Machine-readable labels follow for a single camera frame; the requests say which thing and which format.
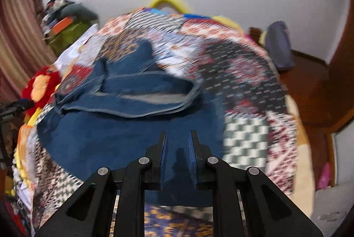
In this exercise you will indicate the brown wooden door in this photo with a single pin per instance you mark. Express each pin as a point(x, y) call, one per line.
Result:
point(324, 95)

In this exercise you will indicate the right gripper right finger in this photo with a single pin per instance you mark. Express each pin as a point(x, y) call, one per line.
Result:
point(245, 202)

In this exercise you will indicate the grey pillow on pile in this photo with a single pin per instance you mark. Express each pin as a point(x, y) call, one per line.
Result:
point(78, 10)

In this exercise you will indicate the patchwork patterned bedspread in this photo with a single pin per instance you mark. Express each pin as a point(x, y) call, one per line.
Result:
point(220, 56)

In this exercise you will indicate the purple grey backpack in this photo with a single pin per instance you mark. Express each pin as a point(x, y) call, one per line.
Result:
point(278, 45)

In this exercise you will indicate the striped maroon curtain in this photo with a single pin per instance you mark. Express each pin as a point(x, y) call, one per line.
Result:
point(23, 49)

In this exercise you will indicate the white folded cloth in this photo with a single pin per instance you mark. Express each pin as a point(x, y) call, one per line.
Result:
point(74, 48)

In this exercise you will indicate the blue denim jacket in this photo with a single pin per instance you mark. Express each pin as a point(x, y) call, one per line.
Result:
point(120, 109)

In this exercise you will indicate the orange box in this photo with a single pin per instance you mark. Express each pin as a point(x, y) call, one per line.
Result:
point(61, 25)

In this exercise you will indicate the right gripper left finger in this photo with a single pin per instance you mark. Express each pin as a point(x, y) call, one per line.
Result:
point(111, 202)

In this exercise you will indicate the green storage box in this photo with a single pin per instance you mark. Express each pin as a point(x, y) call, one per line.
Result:
point(65, 38)

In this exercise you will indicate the yellow cloth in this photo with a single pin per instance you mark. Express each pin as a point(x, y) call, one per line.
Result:
point(17, 134)

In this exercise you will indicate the yellow pillow at headboard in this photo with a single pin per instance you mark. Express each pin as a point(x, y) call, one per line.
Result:
point(181, 7)

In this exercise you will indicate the red plush toy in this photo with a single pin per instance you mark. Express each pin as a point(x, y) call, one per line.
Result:
point(40, 87)

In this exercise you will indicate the orange tan blanket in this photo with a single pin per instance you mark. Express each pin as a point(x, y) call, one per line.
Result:
point(304, 182)

